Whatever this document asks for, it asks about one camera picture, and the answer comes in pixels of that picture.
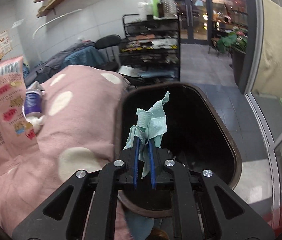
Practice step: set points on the glass door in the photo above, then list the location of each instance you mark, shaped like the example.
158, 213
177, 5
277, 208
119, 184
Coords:
196, 17

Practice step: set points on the white curved rod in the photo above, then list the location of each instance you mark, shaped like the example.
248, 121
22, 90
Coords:
53, 20

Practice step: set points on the pink polka dot blanket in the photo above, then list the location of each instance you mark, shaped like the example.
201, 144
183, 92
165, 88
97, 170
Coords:
81, 120

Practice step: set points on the wall poster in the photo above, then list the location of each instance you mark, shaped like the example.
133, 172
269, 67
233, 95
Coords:
3, 41

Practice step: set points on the dark grey jacket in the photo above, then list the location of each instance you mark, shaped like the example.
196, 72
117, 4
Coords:
56, 60

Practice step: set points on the black office chair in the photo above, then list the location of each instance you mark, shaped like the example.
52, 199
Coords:
107, 41

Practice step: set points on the green potted plant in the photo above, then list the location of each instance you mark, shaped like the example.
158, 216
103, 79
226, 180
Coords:
228, 40

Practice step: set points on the dark planter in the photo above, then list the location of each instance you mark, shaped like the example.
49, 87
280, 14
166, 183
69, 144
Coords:
238, 65

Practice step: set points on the white crumpled tissue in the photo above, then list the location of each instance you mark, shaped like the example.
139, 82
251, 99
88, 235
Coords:
37, 123

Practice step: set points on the blue jacket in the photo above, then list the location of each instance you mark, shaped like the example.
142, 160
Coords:
83, 55

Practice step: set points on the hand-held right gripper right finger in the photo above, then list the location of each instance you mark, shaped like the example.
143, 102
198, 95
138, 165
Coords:
152, 165

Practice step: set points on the person's brown shoe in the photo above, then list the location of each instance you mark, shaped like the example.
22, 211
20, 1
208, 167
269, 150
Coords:
159, 234

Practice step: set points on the stack of papers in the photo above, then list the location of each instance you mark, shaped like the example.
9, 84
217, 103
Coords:
146, 72

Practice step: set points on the pink snack packet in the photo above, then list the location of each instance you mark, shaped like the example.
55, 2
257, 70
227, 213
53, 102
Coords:
3, 100

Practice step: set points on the black trash bin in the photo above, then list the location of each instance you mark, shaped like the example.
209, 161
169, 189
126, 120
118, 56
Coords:
193, 120

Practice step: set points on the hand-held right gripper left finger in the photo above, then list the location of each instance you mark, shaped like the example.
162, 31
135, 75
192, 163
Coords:
136, 165

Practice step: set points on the person's jeans leg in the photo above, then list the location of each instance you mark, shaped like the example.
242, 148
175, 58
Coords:
138, 226

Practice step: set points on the green face mask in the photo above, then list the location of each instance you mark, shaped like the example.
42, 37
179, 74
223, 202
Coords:
156, 120

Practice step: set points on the purple cup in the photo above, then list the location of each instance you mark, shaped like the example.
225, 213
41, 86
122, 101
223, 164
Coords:
32, 102

